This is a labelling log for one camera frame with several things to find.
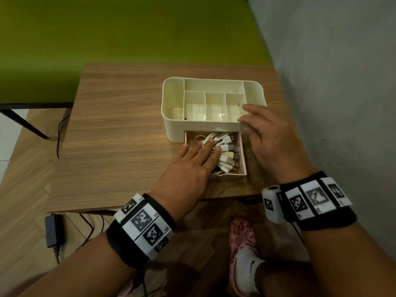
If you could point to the pink patterned slipper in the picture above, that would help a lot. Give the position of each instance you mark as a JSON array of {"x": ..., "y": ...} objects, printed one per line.
[
  {"x": 243, "y": 235},
  {"x": 127, "y": 287}
]

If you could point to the person's left hand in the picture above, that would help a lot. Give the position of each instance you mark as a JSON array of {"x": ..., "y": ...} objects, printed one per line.
[{"x": 182, "y": 179}]

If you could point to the white compartment organizer box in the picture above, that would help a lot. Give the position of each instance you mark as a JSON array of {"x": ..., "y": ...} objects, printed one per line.
[{"x": 176, "y": 120}]

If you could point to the green table with black legs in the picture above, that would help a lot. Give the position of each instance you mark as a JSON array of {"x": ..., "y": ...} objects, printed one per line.
[{"x": 123, "y": 30}]

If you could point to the person's right forearm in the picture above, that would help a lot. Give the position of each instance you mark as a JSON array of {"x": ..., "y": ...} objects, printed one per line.
[{"x": 349, "y": 262}]

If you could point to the person's right hand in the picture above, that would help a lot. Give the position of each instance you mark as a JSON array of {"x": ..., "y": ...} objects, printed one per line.
[{"x": 275, "y": 145}]

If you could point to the black power adapter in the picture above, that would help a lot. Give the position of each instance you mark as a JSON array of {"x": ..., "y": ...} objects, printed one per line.
[{"x": 54, "y": 230}]

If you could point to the person's left thumb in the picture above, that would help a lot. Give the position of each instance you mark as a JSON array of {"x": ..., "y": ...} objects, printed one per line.
[{"x": 217, "y": 165}]

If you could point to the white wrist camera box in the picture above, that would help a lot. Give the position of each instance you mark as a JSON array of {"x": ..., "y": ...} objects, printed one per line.
[{"x": 272, "y": 207}]

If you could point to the person's right middle finger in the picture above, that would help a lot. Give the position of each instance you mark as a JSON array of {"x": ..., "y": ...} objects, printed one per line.
[{"x": 254, "y": 109}]

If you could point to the person's left little finger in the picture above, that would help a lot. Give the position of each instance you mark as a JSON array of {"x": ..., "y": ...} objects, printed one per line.
[{"x": 183, "y": 150}]

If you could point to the pink organizer drawer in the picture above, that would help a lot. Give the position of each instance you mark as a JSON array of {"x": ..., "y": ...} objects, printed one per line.
[{"x": 242, "y": 151}]

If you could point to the black wristband with marker tiles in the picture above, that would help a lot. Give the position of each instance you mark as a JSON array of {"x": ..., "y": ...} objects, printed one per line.
[
  {"x": 145, "y": 227},
  {"x": 318, "y": 201}
]

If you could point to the person's right thumb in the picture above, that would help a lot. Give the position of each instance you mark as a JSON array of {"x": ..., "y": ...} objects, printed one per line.
[{"x": 248, "y": 134}]

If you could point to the white sock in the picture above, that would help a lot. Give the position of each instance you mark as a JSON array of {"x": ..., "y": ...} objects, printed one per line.
[{"x": 247, "y": 269}]

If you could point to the person's left forearm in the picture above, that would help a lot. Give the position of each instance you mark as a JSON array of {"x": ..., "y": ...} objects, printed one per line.
[{"x": 89, "y": 269}]

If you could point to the person's left middle finger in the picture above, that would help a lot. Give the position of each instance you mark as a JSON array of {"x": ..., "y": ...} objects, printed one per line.
[{"x": 208, "y": 149}]

